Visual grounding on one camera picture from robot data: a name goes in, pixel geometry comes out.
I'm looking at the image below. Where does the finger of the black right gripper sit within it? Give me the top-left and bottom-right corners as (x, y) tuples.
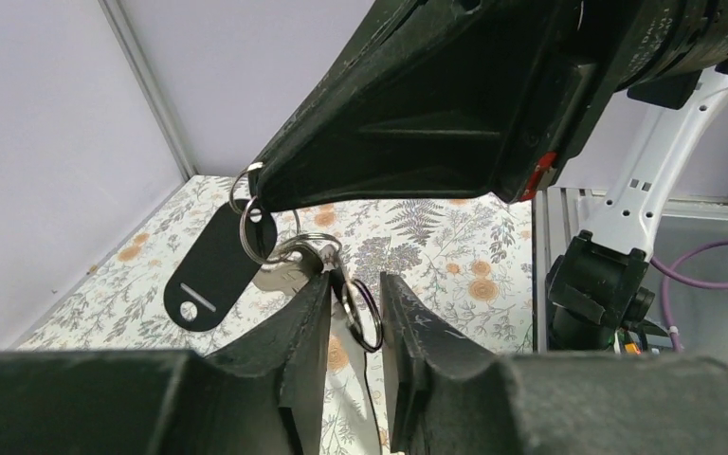
(251, 1), (591, 212)

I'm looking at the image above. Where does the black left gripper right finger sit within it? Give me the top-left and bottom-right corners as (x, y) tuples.
(379, 273), (728, 454)

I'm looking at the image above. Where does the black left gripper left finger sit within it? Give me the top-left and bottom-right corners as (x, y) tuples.
(0, 274), (331, 454)

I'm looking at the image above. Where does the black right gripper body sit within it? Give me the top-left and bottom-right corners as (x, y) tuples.
(496, 1), (728, 203)

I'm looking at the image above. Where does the black oval key tag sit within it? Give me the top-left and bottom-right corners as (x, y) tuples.
(163, 204), (278, 332)

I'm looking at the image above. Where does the floral table mat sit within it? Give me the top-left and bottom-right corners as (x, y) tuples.
(18, 176), (533, 454)

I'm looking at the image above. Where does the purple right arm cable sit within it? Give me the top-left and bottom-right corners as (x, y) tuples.
(649, 238), (728, 353)

